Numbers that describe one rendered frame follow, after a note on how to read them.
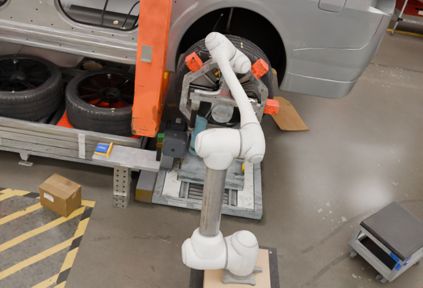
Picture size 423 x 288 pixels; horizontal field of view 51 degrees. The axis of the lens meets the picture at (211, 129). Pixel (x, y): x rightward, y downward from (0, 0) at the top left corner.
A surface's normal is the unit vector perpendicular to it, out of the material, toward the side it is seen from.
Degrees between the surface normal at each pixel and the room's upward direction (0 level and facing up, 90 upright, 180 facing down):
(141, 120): 90
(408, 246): 0
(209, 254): 72
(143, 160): 0
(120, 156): 0
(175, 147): 90
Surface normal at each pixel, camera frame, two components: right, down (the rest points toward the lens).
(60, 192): 0.15, -0.80
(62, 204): -0.41, 0.49
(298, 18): -0.07, 0.58
